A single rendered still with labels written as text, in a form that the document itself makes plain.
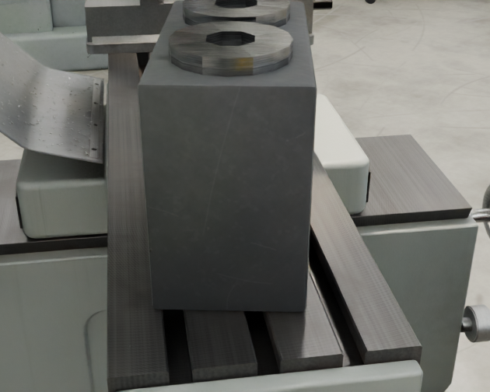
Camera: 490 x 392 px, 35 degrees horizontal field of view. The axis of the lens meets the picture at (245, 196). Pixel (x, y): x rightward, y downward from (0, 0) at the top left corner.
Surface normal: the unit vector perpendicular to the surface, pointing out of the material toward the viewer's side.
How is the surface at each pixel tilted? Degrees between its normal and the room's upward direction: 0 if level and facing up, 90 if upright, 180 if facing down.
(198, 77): 0
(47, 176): 0
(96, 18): 90
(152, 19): 90
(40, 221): 90
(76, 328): 90
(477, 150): 0
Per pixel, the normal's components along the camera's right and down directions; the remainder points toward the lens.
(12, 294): 0.15, 0.47
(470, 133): 0.00, -0.88
